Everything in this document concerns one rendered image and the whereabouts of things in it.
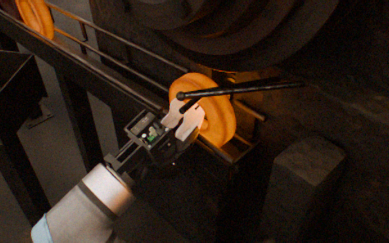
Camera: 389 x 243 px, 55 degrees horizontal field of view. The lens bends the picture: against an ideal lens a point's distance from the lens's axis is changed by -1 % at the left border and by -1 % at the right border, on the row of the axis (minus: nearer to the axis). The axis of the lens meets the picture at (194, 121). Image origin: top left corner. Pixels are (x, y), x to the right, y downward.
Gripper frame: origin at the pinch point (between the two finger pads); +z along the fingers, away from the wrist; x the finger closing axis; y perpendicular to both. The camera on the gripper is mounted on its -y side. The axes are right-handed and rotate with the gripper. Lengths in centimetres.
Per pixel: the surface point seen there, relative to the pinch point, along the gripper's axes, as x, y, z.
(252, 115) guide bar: -8.7, -0.8, 4.9
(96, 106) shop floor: 96, -78, -1
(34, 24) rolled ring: 75, -11, -4
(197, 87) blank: -0.4, 6.3, 0.6
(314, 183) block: -26.6, 5.8, -1.9
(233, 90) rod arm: -11.8, 15.2, -0.6
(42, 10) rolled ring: 64, -3, -1
